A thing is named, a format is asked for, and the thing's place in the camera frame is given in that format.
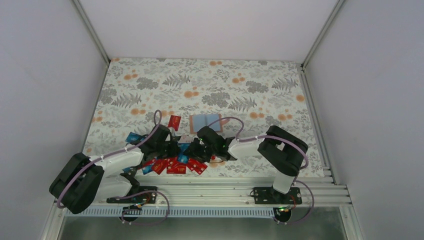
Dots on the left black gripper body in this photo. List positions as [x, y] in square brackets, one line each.
[166, 152]

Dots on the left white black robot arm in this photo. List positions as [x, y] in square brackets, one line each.
[87, 179]

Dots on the lone red card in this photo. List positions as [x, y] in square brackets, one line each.
[174, 122]

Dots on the red card lower left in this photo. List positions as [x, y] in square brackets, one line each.
[160, 165]

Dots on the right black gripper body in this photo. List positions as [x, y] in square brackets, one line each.
[202, 153]

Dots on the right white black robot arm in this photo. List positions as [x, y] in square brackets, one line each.
[284, 151]

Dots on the floral patterned table mat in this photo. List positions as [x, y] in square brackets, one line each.
[252, 95]

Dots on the white pink card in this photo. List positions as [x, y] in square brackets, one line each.
[185, 139]

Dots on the aluminium rail frame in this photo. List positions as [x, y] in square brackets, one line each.
[216, 208]

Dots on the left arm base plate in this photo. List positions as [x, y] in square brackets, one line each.
[142, 195]

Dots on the blue card far left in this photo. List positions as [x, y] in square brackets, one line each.
[133, 137]

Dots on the red vip card bottom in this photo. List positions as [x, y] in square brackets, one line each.
[176, 170]

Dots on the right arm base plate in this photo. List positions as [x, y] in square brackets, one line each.
[269, 196]

